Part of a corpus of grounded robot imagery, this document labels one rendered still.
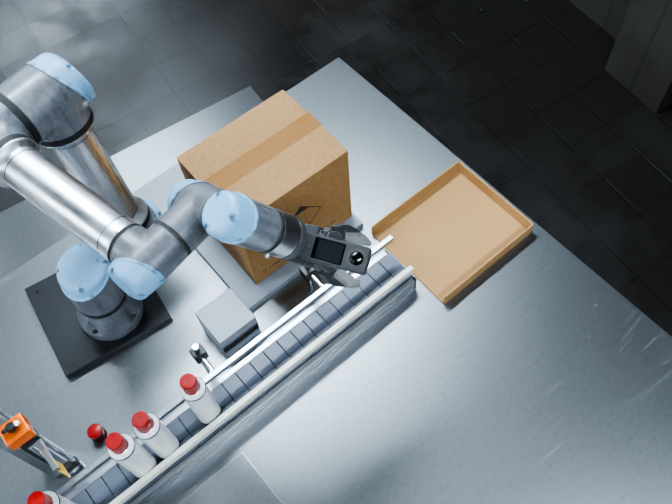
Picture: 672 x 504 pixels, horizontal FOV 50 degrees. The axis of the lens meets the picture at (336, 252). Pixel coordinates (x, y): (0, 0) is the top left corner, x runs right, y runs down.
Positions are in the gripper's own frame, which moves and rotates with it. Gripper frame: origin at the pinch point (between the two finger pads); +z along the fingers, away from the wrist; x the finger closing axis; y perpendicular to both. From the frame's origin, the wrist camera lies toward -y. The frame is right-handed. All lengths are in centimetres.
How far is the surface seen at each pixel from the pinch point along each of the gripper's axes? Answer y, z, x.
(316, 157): 27.1, 9.2, -21.2
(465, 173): 17, 54, -33
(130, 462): 31, -14, 48
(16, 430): 35, -37, 44
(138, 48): 216, 77, -81
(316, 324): 25.3, 22.2, 14.2
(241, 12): 189, 107, -112
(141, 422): 28, -17, 39
